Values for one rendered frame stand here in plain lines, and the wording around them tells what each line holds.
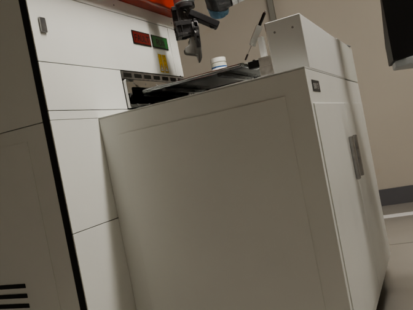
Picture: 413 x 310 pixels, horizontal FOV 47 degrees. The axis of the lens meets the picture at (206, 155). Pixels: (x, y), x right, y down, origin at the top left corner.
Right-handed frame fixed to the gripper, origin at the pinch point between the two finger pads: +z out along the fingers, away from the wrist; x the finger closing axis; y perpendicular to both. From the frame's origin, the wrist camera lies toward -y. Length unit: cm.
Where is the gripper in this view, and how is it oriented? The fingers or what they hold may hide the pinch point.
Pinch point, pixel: (200, 58)
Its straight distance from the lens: 177.5
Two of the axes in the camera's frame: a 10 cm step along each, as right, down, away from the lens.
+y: -9.7, 1.9, -1.3
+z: 1.9, 9.8, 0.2
